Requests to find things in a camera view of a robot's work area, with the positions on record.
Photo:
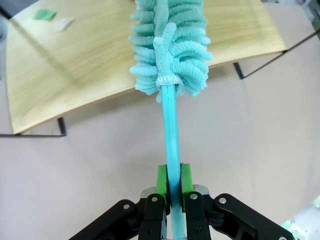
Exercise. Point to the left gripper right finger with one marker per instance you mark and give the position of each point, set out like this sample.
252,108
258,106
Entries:
197,217

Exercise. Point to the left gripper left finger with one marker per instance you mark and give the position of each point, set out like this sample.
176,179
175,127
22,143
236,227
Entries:
152,217

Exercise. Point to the teal microfiber duster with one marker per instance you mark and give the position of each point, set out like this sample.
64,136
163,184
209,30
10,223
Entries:
172,125

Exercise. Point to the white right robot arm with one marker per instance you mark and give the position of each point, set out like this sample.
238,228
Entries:
305,220

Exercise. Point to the white paper scrap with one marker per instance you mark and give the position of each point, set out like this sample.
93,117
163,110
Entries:
63,24

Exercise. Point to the small green paper scrap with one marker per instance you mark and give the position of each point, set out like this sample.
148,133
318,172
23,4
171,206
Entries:
45,14

